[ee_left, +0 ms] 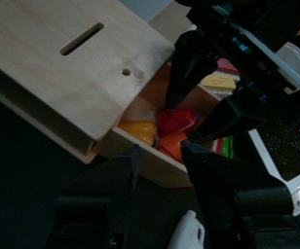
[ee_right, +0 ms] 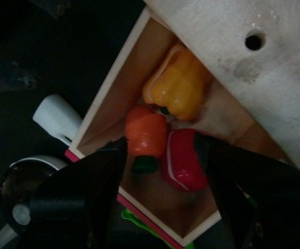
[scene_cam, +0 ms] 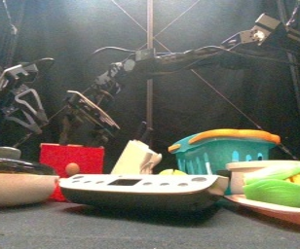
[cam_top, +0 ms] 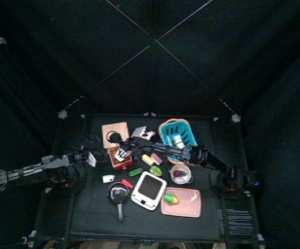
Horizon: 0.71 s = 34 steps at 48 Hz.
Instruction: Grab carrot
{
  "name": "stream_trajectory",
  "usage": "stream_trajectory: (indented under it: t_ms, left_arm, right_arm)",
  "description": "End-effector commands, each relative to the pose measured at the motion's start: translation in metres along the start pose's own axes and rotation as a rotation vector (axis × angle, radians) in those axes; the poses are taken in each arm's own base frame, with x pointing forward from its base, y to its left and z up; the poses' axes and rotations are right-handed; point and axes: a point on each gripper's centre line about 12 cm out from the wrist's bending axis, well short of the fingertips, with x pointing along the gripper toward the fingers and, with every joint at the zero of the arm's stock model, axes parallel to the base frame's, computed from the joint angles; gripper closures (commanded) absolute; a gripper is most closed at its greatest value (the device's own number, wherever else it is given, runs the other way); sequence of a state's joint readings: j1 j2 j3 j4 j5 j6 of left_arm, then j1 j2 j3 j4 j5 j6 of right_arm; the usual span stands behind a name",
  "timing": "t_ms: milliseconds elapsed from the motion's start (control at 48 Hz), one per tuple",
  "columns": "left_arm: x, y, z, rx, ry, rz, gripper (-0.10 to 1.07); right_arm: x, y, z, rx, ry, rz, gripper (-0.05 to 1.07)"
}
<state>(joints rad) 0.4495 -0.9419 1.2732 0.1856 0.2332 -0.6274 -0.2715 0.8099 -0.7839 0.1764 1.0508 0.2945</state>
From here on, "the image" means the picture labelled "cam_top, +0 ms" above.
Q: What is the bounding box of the small red toy piece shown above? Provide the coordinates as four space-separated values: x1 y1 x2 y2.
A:
121 178 134 190

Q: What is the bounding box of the pink cutting board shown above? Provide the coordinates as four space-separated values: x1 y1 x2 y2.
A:
159 187 202 219

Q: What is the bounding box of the green toy pepper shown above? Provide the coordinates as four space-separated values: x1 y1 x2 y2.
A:
127 167 145 177

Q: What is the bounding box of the pink toy block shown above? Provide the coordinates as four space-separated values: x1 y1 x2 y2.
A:
150 153 165 166

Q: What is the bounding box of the tan wooden box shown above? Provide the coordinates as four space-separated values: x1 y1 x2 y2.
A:
101 122 130 150

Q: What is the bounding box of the yellow toy block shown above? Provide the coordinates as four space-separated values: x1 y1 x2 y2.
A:
141 154 154 166

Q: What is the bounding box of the green toy leaf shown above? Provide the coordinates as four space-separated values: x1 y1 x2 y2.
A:
149 164 163 178

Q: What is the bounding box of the blue plastic basket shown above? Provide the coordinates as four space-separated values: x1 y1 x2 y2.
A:
158 118 200 163

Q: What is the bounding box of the green yellow toy vegetable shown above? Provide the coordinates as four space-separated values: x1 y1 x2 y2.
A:
163 193 179 205

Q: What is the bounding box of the black toy frying pan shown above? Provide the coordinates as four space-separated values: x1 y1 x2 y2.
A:
107 181 131 223

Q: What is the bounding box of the white toy tablet scale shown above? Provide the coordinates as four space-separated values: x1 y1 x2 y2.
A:
130 170 169 212

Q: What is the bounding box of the red open box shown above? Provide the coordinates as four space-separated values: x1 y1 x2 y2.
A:
107 146 135 171

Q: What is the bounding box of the white grey toy appliance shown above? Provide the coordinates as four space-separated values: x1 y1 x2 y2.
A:
130 125 157 141

